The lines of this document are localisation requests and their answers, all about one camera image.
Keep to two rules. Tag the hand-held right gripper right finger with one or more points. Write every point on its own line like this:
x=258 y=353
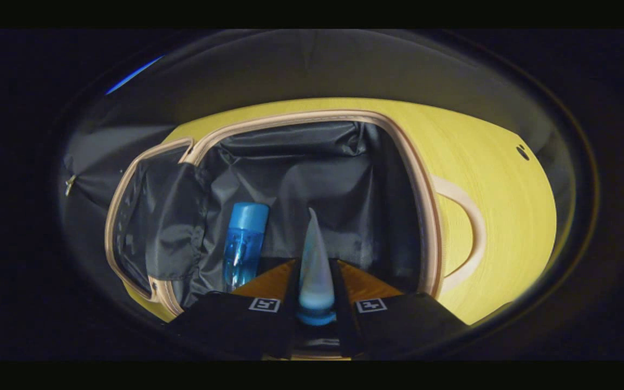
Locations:
x=398 y=322

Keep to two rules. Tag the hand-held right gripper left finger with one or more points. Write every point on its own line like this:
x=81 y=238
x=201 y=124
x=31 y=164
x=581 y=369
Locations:
x=236 y=325

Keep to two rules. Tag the blue spray bottle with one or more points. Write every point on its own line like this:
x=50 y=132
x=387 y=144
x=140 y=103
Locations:
x=244 y=238

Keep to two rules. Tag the pale blue cosmetic tube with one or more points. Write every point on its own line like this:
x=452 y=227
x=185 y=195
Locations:
x=316 y=271

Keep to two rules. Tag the beige hard-shell suitcase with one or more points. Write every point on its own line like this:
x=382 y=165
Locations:
x=317 y=173

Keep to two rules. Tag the silver metal clip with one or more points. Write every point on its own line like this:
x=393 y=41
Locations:
x=70 y=184

